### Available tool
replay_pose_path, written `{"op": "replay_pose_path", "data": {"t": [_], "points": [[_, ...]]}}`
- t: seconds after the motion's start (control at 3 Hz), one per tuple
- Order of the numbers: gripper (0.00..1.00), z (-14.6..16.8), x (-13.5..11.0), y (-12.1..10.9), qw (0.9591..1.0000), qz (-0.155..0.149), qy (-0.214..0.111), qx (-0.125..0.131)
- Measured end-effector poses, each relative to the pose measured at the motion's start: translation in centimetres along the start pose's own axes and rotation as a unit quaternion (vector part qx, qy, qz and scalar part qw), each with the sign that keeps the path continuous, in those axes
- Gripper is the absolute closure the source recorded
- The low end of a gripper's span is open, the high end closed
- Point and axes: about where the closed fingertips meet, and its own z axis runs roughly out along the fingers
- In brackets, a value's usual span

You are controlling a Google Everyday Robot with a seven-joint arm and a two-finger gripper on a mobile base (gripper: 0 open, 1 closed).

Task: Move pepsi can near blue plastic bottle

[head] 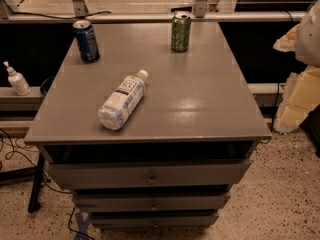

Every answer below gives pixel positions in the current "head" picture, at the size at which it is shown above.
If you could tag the middle grey drawer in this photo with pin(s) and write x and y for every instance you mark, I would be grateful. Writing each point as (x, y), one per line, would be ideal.
(152, 202)

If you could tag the black stand leg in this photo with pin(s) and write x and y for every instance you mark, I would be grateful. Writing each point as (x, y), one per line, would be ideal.
(34, 204)

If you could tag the white pump dispenser bottle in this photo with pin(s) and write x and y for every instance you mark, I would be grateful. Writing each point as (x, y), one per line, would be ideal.
(17, 80)

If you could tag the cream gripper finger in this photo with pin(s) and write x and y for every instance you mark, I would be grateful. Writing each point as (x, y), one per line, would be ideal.
(287, 43)
(300, 97)

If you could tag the blue pepsi can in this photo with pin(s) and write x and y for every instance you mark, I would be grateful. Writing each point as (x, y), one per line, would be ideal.
(86, 39)

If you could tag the top grey drawer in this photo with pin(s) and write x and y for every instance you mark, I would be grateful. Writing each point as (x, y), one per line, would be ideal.
(149, 174)

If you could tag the blue plastic water bottle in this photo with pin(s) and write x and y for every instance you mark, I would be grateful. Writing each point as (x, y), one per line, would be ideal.
(116, 110)

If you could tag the blue tape cross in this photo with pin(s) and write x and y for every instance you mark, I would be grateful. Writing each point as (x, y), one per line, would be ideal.
(82, 224)

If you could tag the green soda can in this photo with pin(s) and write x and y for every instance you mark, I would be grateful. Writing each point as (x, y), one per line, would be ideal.
(181, 26)

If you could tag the grey drawer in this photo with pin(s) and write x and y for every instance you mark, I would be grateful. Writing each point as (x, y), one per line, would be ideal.
(147, 220)
(149, 174)
(152, 202)

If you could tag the metal frame rail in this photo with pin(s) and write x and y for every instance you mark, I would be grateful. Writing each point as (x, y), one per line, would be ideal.
(259, 16)

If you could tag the grey drawer cabinet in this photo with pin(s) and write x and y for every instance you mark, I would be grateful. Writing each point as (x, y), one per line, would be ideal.
(196, 107)

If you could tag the bottom grey drawer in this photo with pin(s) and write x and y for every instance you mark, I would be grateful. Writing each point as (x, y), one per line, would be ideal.
(147, 220)

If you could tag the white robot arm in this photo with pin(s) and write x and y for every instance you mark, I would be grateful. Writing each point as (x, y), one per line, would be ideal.
(307, 48)

